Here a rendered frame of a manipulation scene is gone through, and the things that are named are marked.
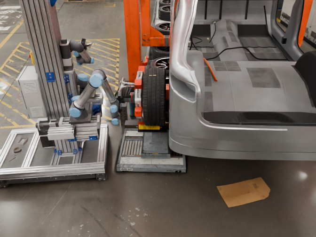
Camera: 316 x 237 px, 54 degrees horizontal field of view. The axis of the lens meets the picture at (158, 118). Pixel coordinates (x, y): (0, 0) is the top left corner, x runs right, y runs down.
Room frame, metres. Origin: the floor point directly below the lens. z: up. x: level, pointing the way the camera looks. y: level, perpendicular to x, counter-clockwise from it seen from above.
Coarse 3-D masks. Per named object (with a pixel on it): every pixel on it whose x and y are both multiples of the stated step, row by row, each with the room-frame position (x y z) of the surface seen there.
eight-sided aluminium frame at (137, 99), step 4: (140, 72) 3.15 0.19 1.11; (136, 76) 3.04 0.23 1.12; (140, 76) 3.04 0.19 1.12; (136, 92) 2.86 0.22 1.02; (140, 92) 2.86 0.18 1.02; (136, 96) 2.83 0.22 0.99; (140, 96) 2.83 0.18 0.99; (136, 100) 2.80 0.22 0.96; (140, 100) 2.80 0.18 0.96; (136, 104) 2.80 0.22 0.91; (140, 104) 2.80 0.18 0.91; (140, 120) 2.94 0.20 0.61
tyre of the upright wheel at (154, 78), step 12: (144, 72) 3.03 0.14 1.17; (156, 72) 3.02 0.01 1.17; (144, 84) 2.87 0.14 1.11; (156, 84) 2.87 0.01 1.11; (144, 96) 2.78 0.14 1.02; (156, 96) 2.78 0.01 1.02; (144, 108) 2.74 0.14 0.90; (156, 108) 2.74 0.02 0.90; (144, 120) 2.76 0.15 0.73; (156, 120) 2.76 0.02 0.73
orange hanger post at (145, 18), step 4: (140, 0) 5.49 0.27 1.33; (144, 0) 5.48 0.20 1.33; (148, 0) 5.48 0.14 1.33; (140, 4) 5.49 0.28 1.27; (144, 4) 5.48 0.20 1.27; (148, 4) 5.48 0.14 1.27; (140, 8) 5.49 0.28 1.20; (144, 8) 5.48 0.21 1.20; (148, 8) 5.48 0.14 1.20; (144, 12) 5.48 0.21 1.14; (148, 12) 5.48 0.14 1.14; (144, 16) 5.48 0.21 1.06; (148, 16) 5.48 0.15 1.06; (144, 20) 5.48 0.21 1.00; (148, 20) 5.48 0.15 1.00; (144, 24) 5.48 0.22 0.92; (148, 24) 5.48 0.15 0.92; (144, 28) 5.48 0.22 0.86; (148, 28) 5.48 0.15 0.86; (144, 32) 5.48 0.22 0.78; (148, 32) 5.48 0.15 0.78; (144, 36) 5.48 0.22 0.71; (148, 36) 5.47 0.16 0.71; (144, 40) 5.48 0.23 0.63; (148, 40) 5.48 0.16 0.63; (144, 44) 5.48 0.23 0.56; (148, 44) 5.48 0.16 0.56
